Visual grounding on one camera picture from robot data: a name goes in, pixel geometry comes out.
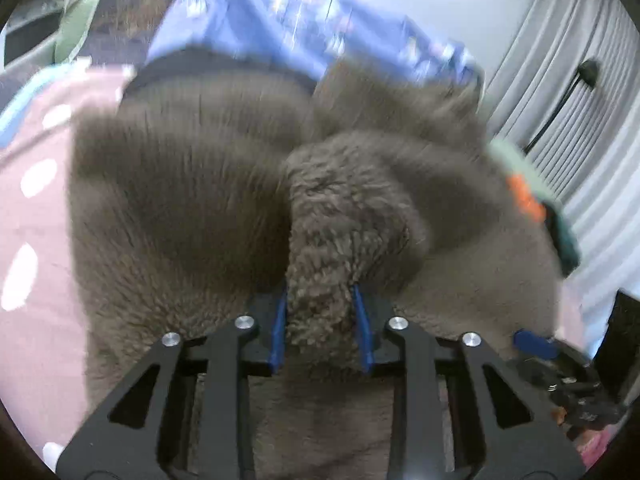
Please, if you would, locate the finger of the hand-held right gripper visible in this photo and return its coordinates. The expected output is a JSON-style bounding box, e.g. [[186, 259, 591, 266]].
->
[[512, 329, 626, 436]]

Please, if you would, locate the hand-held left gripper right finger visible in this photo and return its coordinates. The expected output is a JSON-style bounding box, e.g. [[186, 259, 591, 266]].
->
[[351, 284, 587, 480]]

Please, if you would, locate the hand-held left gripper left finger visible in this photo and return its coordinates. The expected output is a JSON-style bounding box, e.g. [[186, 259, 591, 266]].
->
[[55, 284, 289, 480]]

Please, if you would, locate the brown fleece jacket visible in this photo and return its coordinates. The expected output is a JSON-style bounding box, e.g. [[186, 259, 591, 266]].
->
[[67, 52, 563, 480]]

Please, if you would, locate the grey curtain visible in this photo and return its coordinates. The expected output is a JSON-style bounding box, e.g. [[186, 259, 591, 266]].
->
[[480, 0, 640, 313]]

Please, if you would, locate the dark furniture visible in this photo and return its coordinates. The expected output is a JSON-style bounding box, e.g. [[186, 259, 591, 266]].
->
[[602, 289, 640, 403]]

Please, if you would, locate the black gooseneck lamp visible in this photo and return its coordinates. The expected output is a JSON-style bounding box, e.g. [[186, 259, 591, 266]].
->
[[522, 59, 602, 154]]

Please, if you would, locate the pink dotted blanket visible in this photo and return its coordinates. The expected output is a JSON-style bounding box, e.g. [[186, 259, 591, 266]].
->
[[0, 62, 621, 468]]

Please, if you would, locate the blue printed bedsheet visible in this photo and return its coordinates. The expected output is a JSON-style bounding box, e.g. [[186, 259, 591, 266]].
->
[[147, 0, 486, 97]]

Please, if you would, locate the dark green cloth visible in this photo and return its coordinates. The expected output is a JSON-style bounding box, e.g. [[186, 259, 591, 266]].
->
[[54, 0, 187, 63]]

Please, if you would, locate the grey shelf unit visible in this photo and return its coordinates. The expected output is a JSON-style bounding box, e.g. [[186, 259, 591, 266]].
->
[[0, 0, 68, 67]]

